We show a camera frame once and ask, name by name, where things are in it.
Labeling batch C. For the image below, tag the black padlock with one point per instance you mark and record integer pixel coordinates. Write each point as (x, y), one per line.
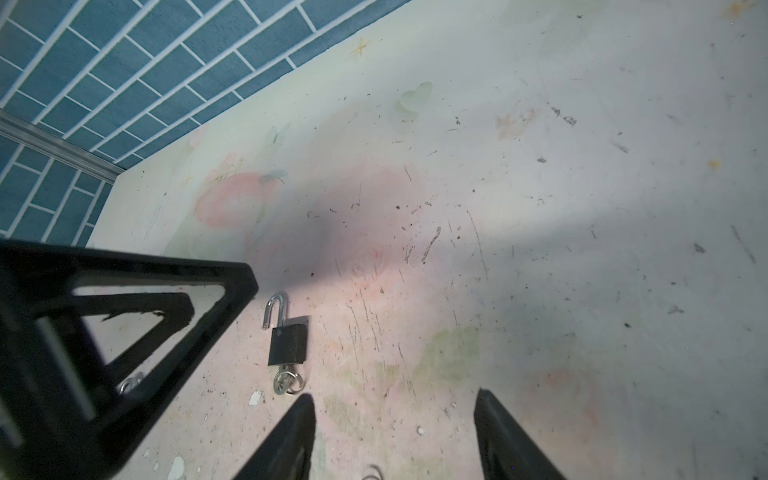
(288, 345)

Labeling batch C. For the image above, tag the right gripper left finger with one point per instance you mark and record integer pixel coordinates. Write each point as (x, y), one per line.
(287, 450)

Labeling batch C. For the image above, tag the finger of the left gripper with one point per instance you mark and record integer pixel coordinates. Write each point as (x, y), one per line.
(66, 412)

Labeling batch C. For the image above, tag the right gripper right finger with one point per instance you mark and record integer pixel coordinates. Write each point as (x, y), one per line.
(506, 450)

